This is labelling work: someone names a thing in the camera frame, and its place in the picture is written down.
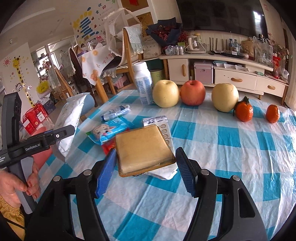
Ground tangerine with leaf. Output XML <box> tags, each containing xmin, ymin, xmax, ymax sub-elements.
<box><xmin>233</xmin><ymin>96</ymin><xmax>253</xmax><ymax>122</ymax></box>

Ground large white blue bag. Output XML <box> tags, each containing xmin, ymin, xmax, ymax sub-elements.
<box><xmin>52</xmin><ymin>92</ymin><xmax>88</xmax><ymax>162</ymax></box>

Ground yellow bag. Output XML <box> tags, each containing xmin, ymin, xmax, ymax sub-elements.
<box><xmin>36</xmin><ymin>80</ymin><xmax>50</xmax><ymax>94</ymax></box>

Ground white electric kettle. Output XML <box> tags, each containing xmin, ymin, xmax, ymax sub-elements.
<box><xmin>185</xmin><ymin>34</ymin><xmax>207</xmax><ymax>54</ymax></box>

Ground cream TV cabinet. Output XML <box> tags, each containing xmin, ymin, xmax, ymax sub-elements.
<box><xmin>159</xmin><ymin>53</ymin><xmax>288</xmax><ymax>105</ymax></box>

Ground person's left hand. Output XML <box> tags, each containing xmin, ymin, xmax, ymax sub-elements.
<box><xmin>1</xmin><ymin>162</ymin><xmax>41</xmax><ymax>208</ymax></box>

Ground dark wooden chair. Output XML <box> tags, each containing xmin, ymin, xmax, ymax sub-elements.
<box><xmin>69</xmin><ymin>48</ymin><xmax>93</xmax><ymax>95</ymax></box>

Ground blue round stool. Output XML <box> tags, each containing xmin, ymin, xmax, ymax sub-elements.
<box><xmin>81</xmin><ymin>93</ymin><xmax>95</xmax><ymax>116</ymax></box>

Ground green waste bin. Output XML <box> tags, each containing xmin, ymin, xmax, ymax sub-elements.
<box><xmin>151</xmin><ymin>69</ymin><xmax>165</xmax><ymax>86</ymax></box>

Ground dining table orange cloth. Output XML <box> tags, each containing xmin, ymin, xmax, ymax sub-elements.
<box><xmin>81</xmin><ymin>45</ymin><xmax>114</xmax><ymax>103</ymax></box>

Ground red gift boxes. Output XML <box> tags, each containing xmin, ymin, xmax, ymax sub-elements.
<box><xmin>22</xmin><ymin>102</ymin><xmax>48</xmax><ymax>135</ymax></box>

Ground plain tangerine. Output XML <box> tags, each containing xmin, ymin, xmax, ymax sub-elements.
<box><xmin>265</xmin><ymin>104</ymin><xmax>280</xmax><ymax>123</ymax></box>

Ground red apple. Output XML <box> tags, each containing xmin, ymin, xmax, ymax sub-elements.
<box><xmin>180</xmin><ymin>80</ymin><xmax>206</xmax><ymax>106</ymax></box>

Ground white upright milk bottle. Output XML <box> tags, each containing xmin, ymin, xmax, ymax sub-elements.
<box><xmin>133</xmin><ymin>62</ymin><xmax>154</xmax><ymax>105</ymax></box>

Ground left yellow pear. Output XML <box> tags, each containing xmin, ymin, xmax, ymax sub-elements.
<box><xmin>152</xmin><ymin>80</ymin><xmax>180</xmax><ymax>108</ymax></box>

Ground black wifi router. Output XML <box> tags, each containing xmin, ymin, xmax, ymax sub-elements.
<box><xmin>209</xmin><ymin>37</ymin><xmax>244</xmax><ymax>59</ymax></box>

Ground far wooden chair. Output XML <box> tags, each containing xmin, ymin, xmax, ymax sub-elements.
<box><xmin>53</xmin><ymin>65</ymin><xmax>74</xmax><ymax>98</ymax></box>

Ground black flat television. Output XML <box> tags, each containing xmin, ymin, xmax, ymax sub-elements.
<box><xmin>177</xmin><ymin>0</ymin><xmax>268</xmax><ymax>37</ymax></box>

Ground pink storage box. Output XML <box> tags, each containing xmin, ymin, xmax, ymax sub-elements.
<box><xmin>193</xmin><ymin>60</ymin><xmax>213</xmax><ymax>84</ymax></box>

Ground blue cartoon dog packet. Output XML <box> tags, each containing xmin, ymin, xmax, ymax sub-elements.
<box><xmin>86</xmin><ymin>116</ymin><xmax>135</xmax><ymax>146</ymax></box>

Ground dark blue flower bouquet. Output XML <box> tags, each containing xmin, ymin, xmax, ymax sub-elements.
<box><xmin>145</xmin><ymin>17</ymin><xmax>183</xmax><ymax>47</ymax></box>

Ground yellow pear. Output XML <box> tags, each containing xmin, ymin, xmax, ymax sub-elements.
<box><xmin>152</xmin><ymin>80</ymin><xmax>180</xmax><ymax>108</ymax></box>
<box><xmin>211</xmin><ymin>83</ymin><xmax>239</xmax><ymax>113</ymax></box>

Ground small blue white tube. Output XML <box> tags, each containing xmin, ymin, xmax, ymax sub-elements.
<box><xmin>101</xmin><ymin>104</ymin><xmax>130</xmax><ymax>121</ymax></box>

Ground right yellow pear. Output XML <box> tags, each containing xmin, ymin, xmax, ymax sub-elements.
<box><xmin>211</xmin><ymin>83</ymin><xmax>239</xmax><ymax>113</ymax></box>

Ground pink plastic trash bucket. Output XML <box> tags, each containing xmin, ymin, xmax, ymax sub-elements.
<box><xmin>31</xmin><ymin>126</ymin><xmax>55</xmax><ymax>171</ymax></box>

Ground clear plastic bag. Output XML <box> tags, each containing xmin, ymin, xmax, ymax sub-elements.
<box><xmin>253</xmin><ymin>36</ymin><xmax>273</xmax><ymax>67</ymax></box>

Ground dark blue silver packet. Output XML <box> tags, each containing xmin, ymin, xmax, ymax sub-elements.
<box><xmin>142</xmin><ymin>115</ymin><xmax>178</xmax><ymax>181</ymax></box>

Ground light wooden chair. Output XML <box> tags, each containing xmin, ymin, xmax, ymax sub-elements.
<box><xmin>105</xmin><ymin>28</ymin><xmax>142</xmax><ymax>95</ymax></box>

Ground golden box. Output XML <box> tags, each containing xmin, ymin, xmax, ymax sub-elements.
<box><xmin>115</xmin><ymin>125</ymin><xmax>176</xmax><ymax>177</ymax></box>

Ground bright red snack packet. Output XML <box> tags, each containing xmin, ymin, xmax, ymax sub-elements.
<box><xmin>102</xmin><ymin>138</ymin><xmax>115</xmax><ymax>156</ymax></box>

